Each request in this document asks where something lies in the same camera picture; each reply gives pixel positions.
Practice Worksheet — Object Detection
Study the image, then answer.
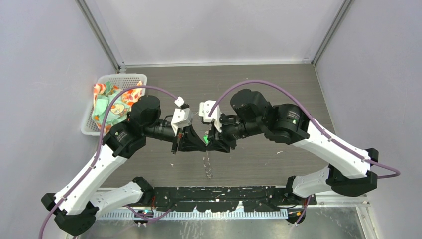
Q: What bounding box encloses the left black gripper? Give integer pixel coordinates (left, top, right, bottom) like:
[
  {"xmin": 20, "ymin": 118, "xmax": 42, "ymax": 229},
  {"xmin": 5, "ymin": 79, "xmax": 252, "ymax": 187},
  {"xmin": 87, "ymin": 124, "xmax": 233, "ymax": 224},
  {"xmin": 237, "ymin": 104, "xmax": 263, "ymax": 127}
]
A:
[{"xmin": 144, "ymin": 119, "xmax": 206, "ymax": 154}]

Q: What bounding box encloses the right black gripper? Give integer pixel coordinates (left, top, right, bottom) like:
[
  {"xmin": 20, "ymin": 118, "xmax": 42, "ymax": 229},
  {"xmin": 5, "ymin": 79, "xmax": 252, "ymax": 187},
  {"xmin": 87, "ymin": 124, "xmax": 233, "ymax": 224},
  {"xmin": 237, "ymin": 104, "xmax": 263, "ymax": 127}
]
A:
[{"xmin": 205, "ymin": 112, "xmax": 264, "ymax": 153}]

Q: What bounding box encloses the green key tag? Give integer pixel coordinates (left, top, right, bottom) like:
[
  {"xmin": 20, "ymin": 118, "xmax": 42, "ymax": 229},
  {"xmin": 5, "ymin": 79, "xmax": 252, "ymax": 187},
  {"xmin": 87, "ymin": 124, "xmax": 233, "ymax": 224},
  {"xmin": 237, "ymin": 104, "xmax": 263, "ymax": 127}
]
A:
[{"xmin": 203, "ymin": 135, "xmax": 209, "ymax": 144}]

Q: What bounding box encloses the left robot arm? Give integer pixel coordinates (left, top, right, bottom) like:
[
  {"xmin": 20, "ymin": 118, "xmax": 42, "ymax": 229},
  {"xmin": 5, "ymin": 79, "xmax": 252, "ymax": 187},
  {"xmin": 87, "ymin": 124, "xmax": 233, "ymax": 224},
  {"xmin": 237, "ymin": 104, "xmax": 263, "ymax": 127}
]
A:
[{"xmin": 41, "ymin": 96, "xmax": 207, "ymax": 236}]

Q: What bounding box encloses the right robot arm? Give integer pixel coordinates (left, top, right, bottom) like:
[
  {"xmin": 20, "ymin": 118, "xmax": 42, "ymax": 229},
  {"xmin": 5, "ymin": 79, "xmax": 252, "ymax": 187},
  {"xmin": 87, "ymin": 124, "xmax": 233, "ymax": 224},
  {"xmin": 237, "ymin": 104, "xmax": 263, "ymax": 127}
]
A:
[{"xmin": 199, "ymin": 89, "xmax": 379, "ymax": 205}]

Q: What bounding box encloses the colourful patterned cloth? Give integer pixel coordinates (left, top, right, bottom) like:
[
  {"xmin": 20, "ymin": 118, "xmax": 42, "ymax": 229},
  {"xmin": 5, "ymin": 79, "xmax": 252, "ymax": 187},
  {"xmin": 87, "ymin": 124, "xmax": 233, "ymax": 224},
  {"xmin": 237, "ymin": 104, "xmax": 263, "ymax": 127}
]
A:
[{"xmin": 91, "ymin": 81, "xmax": 143, "ymax": 134}]

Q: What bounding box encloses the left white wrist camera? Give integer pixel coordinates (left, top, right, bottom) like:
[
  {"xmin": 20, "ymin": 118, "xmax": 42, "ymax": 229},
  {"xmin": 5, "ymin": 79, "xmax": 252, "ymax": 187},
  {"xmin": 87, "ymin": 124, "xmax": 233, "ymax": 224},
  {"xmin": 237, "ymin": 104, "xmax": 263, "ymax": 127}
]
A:
[{"xmin": 171, "ymin": 97, "xmax": 193, "ymax": 136}]

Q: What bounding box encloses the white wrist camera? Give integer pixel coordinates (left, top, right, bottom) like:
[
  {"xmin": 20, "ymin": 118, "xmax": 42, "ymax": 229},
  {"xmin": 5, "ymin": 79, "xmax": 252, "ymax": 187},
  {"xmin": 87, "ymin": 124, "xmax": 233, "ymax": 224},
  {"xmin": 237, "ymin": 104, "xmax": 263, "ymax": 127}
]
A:
[
  {"xmin": 198, "ymin": 100, "xmax": 222, "ymax": 133},
  {"xmin": 171, "ymin": 97, "xmax": 193, "ymax": 136}
]

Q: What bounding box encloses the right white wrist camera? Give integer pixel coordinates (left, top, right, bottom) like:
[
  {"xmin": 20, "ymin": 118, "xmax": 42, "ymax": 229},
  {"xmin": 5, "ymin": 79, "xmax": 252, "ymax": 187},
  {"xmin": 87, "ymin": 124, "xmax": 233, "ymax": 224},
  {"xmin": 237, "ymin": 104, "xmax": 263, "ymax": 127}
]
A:
[{"xmin": 198, "ymin": 100, "xmax": 222, "ymax": 133}]

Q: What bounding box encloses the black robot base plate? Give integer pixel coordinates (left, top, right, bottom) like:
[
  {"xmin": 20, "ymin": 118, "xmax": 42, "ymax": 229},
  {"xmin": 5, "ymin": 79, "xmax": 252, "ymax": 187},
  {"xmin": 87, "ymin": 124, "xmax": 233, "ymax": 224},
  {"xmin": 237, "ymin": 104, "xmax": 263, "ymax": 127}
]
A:
[{"xmin": 138, "ymin": 186, "xmax": 316, "ymax": 213}]

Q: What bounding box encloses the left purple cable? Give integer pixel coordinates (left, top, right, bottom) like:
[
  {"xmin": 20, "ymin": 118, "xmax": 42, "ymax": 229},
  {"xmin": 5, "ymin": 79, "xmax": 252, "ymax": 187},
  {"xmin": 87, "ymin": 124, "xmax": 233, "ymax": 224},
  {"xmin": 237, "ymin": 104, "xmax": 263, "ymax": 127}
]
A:
[{"xmin": 39, "ymin": 85, "xmax": 179, "ymax": 239}]

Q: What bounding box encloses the purple cable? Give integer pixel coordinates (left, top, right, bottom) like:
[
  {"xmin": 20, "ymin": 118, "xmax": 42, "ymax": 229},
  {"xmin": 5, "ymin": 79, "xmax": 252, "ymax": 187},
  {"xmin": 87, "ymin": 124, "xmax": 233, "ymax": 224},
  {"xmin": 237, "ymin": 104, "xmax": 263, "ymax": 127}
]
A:
[
  {"xmin": 39, "ymin": 85, "xmax": 179, "ymax": 239},
  {"xmin": 208, "ymin": 79, "xmax": 401, "ymax": 226}
]

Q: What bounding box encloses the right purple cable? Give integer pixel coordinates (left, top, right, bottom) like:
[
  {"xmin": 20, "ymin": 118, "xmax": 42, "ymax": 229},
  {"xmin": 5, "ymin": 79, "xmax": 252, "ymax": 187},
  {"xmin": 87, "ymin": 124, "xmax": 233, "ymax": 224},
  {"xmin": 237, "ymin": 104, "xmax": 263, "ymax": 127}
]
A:
[{"xmin": 208, "ymin": 79, "xmax": 401, "ymax": 226}]

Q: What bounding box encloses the aluminium frame rail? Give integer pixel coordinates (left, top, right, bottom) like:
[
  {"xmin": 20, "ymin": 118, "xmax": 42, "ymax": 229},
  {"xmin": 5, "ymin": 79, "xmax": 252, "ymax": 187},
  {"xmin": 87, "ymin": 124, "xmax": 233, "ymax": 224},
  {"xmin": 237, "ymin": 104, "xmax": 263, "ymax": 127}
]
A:
[{"xmin": 70, "ymin": 184, "xmax": 371, "ymax": 210}]

